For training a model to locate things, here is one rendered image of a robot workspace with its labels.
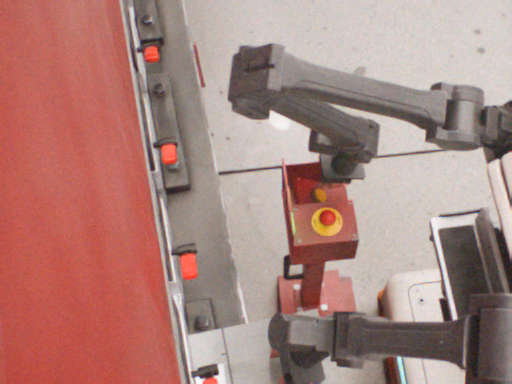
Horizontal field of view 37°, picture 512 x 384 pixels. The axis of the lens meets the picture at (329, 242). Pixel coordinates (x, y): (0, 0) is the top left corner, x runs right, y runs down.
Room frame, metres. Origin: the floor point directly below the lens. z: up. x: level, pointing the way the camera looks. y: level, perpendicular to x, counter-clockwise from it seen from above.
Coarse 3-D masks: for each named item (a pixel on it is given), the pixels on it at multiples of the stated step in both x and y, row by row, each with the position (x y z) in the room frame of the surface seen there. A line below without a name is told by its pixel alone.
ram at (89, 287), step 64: (0, 0) 0.23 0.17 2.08; (64, 0) 0.37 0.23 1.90; (0, 64) 0.19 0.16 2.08; (64, 64) 0.29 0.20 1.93; (128, 64) 0.66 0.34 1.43; (0, 128) 0.15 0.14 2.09; (64, 128) 0.23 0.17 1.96; (128, 128) 0.46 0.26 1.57; (0, 192) 0.12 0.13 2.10; (64, 192) 0.18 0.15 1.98; (128, 192) 0.33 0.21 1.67; (0, 256) 0.09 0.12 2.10; (64, 256) 0.13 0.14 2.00; (128, 256) 0.23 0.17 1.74; (64, 320) 0.10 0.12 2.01; (128, 320) 0.16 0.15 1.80
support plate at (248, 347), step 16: (192, 336) 0.37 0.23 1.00; (208, 336) 0.38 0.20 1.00; (240, 336) 0.39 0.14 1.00; (256, 336) 0.39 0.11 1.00; (192, 352) 0.34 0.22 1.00; (208, 352) 0.35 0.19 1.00; (224, 352) 0.35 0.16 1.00; (240, 352) 0.36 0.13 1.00; (256, 352) 0.36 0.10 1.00; (240, 368) 0.33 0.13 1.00; (256, 368) 0.33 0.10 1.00; (272, 368) 0.34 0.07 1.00
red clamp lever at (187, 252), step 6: (180, 246) 0.44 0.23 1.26; (186, 246) 0.45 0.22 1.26; (192, 246) 0.45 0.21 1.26; (174, 252) 0.43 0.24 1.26; (180, 252) 0.43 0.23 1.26; (186, 252) 0.43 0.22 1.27; (192, 252) 0.44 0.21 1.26; (186, 258) 0.41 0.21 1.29; (192, 258) 0.42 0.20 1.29; (186, 264) 0.40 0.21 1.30; (192, 264) 0.40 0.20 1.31; (186, 270) 0.39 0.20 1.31; (192, 270) 0.39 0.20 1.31; (186, 276) 0.38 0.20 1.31; (192, 276) 0.38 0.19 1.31
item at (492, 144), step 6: (510, 102) 0.85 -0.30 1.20; (498, 108) 0.80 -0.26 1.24; (504, 108) 0.82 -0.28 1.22; (510, 108) 0.82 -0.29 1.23; (498, 114) 0.79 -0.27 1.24; (504, 114) 0.79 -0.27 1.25; (510, 114) 0.81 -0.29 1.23; (498, 120) 0.78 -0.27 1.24; (504, 120) 0.78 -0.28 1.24; (510, 120) 0.79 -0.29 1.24; (498, 126) 0.77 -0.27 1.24; (504, 126) 0.77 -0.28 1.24; (510, 126) 0.78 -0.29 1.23; (498, 132) 0.76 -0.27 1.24; (504, 132) 0.76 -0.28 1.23; (510, 132) 0.77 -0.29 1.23; (498, 138) 0.76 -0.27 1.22; (504, 138) 0.76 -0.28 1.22; (510, 138) 0.76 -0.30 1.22; (486, 144) 0.76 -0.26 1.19; (492, 144) 0.76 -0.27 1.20; (498, 144) 0.76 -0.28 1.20; (504, 144) 0.76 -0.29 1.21; (510, 144) 0.76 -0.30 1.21; (498, 150) 0.75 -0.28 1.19
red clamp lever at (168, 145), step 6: (168, 138) 0.63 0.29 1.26; (174, 138) 0.64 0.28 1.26; (156, 144) 0.62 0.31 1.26; (162, 144) 0.62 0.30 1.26; (168, 144) 0.62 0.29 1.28; (174, 144) 0.63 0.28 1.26; (162, 150) 0.59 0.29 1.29; (168, 150) 0.59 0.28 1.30; (174, 150) 0.59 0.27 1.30; (162, 156) 0.57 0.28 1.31; (168, 156) 0.57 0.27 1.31; (174, 156) 0.58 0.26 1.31; (168, 162) 0.57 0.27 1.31; (174, 162) 0.57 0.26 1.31
